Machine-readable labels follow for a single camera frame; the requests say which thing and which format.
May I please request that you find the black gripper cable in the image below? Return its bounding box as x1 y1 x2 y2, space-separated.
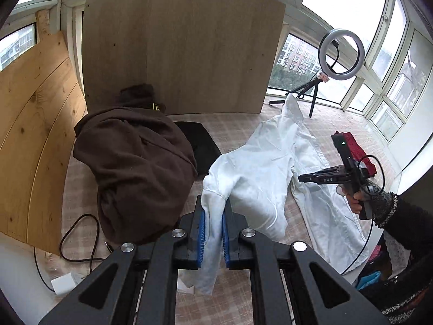
340 155 386 275

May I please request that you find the person's right forearm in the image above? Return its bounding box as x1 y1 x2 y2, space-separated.
363 180 433 244

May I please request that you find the light wooden board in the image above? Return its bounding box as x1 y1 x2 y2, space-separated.
81 0 287 116

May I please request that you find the person's right hand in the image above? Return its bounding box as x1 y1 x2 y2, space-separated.
336 183 362 215

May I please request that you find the pink cloth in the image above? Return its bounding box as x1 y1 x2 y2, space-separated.
369 244 384 263

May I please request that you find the white ring light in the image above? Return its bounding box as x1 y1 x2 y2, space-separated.
319 28 366 82

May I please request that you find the blue cloth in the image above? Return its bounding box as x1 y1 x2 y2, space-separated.
357 270 384 291

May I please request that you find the white shirt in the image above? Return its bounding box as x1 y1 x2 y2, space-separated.
176 94 370 296

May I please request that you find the black folded cloth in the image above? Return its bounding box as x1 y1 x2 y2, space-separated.
175 121 222 177

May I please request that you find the pink plaid blanket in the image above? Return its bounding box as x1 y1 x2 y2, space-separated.
61 103 406 325

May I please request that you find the pine wood plank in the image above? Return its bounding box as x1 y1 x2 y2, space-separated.
0 9 89 256

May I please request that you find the brown hoodie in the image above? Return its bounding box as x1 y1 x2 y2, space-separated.
73 83 199 246

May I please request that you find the white charger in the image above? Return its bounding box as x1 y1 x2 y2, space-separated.
51 272 83 296

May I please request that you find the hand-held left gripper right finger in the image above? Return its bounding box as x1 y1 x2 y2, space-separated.
221 198 391 325

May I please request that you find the black tripod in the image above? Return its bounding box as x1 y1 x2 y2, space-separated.
285 73 331 119

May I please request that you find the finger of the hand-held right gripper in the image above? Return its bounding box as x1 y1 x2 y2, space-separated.
306 175 346 185
298 166 346 182

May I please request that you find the white window frame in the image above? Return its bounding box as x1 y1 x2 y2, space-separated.
0 0 433 183

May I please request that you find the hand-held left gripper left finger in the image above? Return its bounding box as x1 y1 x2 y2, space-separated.
39 194 207 325

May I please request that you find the black charger cable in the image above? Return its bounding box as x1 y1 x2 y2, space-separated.
33 213 114 293

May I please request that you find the red cloth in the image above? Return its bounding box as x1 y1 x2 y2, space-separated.
333 131 378 177

